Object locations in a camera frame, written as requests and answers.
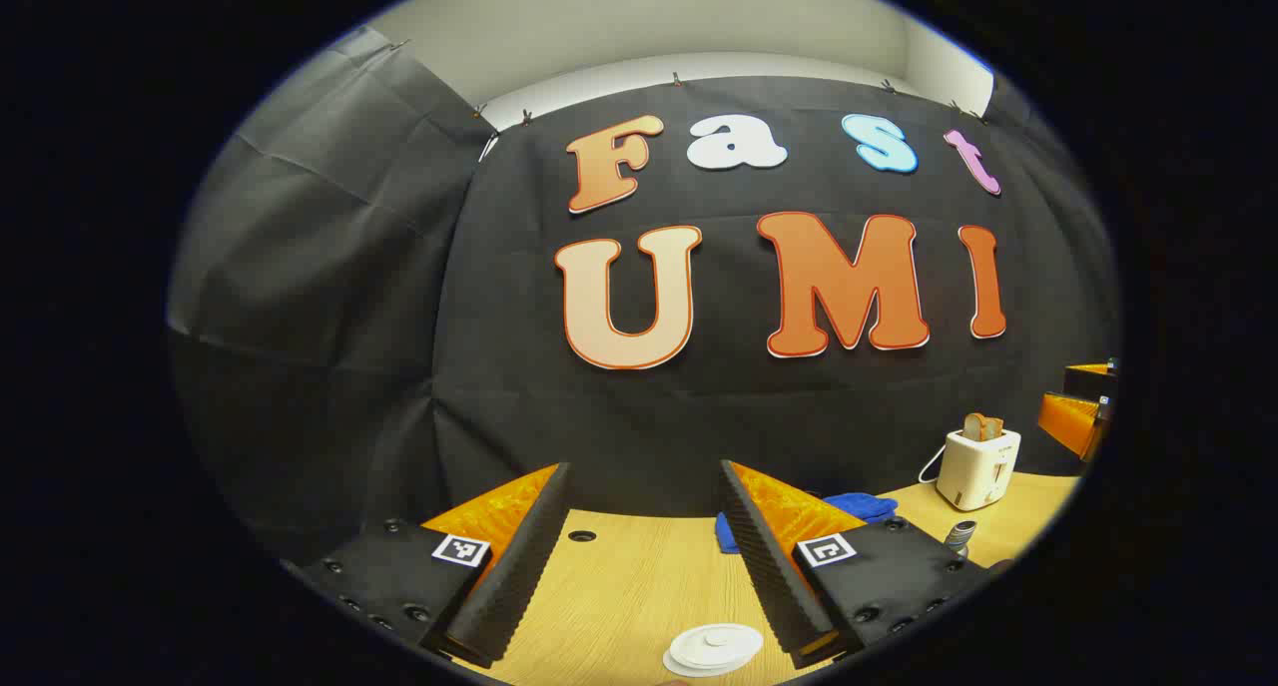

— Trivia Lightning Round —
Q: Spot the cream toaster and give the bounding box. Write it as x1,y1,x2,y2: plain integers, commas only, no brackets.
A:
937,428,1022,512

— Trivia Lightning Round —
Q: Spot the grey cloth panel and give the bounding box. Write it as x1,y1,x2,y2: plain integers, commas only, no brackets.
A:
167,25,497,567

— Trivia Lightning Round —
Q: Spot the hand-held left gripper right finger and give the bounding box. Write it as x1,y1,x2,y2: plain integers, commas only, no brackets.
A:
717,459,999,670

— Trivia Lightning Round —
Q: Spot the white teacup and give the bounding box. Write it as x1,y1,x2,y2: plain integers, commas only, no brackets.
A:
663,626,765,679

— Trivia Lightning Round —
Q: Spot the blue folded towel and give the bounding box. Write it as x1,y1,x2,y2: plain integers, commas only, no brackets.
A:
715,492,900,555

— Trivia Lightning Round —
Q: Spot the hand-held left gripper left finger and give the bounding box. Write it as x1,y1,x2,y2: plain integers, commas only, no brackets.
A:
285,461,573,670

